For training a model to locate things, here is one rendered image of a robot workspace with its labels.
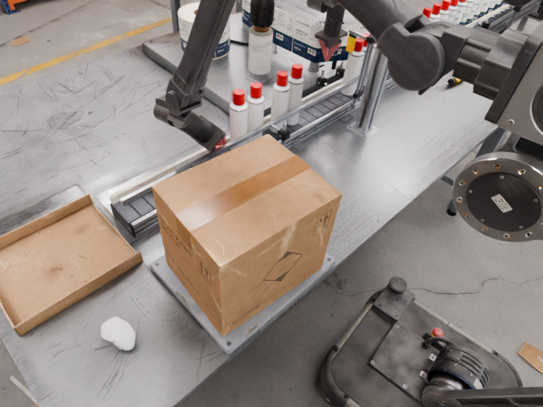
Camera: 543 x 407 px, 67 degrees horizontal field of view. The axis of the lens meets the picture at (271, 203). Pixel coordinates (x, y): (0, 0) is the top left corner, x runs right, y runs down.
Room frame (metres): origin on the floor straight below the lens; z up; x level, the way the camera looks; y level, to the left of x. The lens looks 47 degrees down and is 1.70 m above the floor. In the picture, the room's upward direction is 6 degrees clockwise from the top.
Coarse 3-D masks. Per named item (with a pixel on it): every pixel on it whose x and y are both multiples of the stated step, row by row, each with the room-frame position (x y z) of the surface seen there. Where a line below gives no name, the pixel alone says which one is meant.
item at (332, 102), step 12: (336, 96) 1.35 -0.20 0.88; (312, 108) 1.25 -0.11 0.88; (324, 108) 1.26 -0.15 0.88; (336, 108) 1.27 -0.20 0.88; (300, 120) 1.17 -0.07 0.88; (312, 120) 1.18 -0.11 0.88; (264, 132) 1.08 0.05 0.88; (120, 204) 0.71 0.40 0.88; (132, 204) 0.72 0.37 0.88; (144, 204) 0.72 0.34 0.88; (132, 216) 0.68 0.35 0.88
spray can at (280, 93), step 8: (280, 72) 1.11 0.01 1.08; (280, 80) 1.09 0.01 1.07; (280, 88) 1.09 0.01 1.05; (288, 88) 1.10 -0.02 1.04; (272, 96) 1.10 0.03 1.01; (280, 96) 1.08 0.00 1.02; (288, 96) 1.10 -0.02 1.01; (272, 104) 1.09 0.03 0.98; (280, 104) 1.08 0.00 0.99; (272, 112) 1.09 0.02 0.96; (280, 112) 1.08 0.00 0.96; (272, 128) 1.09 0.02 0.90
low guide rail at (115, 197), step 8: (328, 88) 1.34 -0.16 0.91; (312, 96) 1.28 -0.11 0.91; (264, 120) 1.10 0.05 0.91; (200, 152) 0.92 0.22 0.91; (208, 152) 0.94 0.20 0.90; (184, 160) 0.87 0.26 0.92; (192, 160) 0.89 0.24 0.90; (168, 168) 0.83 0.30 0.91; (176, 168) 0.85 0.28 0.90; (152, 176) 0.80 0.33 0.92; (160, 176) 0.81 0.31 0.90; (136, 184) 0.76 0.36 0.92; (144, 184) 0.77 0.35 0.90; (120, 192) 0.73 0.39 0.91; (128, 192) 0.74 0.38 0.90; (112, 200) 0.70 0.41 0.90
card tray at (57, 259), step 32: (32, 224) 0.63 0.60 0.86; (64, 224) 0.66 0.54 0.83; (96, 224) 0.67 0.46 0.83; (0, 256) 0.55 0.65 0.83; (32, 256) 0.56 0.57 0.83; (64, 256) 0.57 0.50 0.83; (96, 256) 0.58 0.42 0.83; (128, 256) 0.59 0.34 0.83; (0, 288) 0.46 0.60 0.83; (32, 288) 0.47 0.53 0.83; (64, 288) 0.48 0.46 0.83; (96, 288) 0.49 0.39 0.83; (32, 320) 0.38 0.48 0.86
